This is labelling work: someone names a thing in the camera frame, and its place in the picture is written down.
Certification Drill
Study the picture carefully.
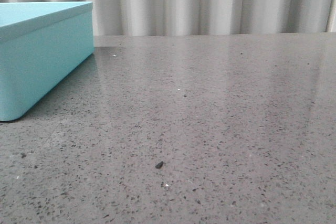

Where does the light blue storage box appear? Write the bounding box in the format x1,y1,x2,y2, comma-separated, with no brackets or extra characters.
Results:
1,2,94,122

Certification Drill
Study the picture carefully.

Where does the small black debris chip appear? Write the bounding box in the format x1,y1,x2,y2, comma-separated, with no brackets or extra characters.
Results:
155,161,164,169

